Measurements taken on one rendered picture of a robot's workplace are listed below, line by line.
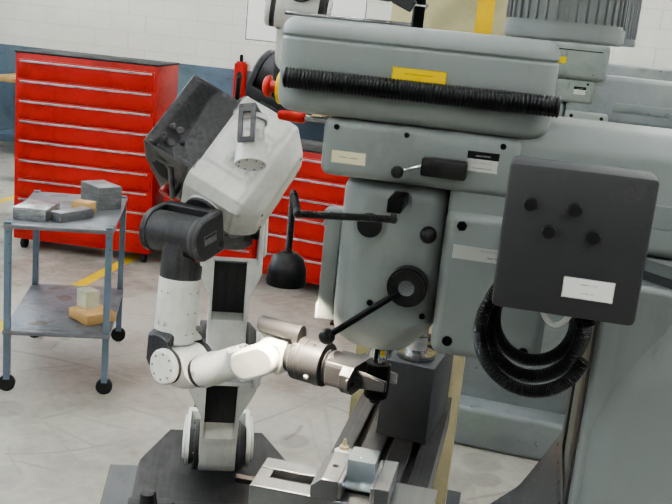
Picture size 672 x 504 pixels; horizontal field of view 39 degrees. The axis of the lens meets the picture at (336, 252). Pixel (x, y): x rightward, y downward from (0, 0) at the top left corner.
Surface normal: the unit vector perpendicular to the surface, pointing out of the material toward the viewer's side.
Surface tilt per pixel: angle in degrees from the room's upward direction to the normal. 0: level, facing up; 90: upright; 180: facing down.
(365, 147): 90
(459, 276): 90
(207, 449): 103
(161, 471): 0
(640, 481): 89
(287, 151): 85
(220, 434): 27
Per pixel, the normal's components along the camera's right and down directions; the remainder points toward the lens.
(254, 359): -0.47, 0.30
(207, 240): 0.89, 0.18
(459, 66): -0.22, 0.22
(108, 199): 0.65, 0.24
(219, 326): 0.10, 0.31
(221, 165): 0.15, -0.31
